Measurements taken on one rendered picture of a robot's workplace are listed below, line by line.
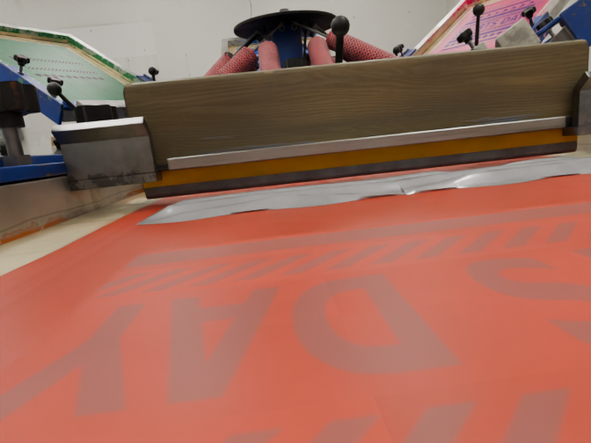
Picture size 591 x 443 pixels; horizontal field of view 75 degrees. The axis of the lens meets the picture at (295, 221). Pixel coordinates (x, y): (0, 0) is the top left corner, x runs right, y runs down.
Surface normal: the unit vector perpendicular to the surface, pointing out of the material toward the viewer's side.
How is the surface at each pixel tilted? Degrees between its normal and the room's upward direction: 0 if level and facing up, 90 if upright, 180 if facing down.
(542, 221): 3
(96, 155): 87
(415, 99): 87
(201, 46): 90
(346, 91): 87
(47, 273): 3
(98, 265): 3
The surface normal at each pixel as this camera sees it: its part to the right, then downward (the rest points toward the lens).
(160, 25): 0.07, 0.24
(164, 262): -0.11, -0.97
